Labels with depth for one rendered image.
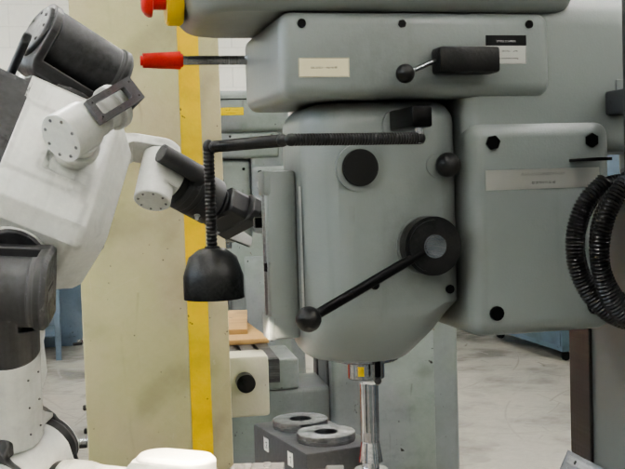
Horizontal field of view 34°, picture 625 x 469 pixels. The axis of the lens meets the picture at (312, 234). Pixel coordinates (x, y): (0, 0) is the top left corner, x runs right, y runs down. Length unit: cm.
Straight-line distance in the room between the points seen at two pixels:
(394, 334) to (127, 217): 182
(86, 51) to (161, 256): 148
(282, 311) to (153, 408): 181
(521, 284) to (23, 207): 65
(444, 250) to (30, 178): 56
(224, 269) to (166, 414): 189
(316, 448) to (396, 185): 50
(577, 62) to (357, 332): 43
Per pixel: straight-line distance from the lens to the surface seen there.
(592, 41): 133
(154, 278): 300
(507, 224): 125
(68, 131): 135
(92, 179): 145
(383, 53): 121
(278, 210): 127
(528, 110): 128
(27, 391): 141
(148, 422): 307
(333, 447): 156
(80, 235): 140
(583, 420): 160
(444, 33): 124
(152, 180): 179
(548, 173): 128
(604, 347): 153
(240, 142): 115
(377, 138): 112
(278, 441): 163
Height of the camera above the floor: 154
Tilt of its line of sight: 3 degrees down
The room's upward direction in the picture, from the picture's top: 2 degrees counter-clockwise
